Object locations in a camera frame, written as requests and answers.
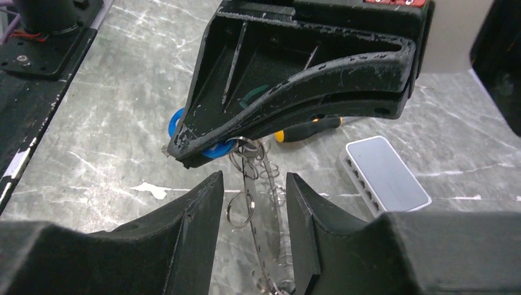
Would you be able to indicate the numbered metal ring disc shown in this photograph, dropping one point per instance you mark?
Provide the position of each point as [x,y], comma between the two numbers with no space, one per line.
[272,273]

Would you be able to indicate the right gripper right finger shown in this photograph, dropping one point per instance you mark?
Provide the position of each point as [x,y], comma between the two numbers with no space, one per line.
[447,252]

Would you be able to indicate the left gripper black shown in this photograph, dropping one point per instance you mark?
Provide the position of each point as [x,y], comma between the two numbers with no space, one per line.
[407,19]

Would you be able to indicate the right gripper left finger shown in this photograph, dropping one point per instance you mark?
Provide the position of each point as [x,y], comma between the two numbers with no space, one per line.
[167,251]

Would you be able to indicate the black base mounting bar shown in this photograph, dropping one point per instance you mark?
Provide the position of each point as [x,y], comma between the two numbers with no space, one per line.
[43,44]

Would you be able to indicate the bunch of steel keyrings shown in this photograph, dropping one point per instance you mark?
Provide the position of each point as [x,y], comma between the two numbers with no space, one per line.
[263,197]

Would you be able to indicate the small white grey box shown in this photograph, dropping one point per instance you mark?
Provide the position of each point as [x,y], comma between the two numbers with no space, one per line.
[384,181]

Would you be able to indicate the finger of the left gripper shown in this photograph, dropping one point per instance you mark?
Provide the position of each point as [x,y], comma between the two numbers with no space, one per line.
[256,77]

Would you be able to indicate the yellow black screwdriver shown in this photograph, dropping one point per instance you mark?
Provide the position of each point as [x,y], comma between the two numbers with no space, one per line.
[303,131]

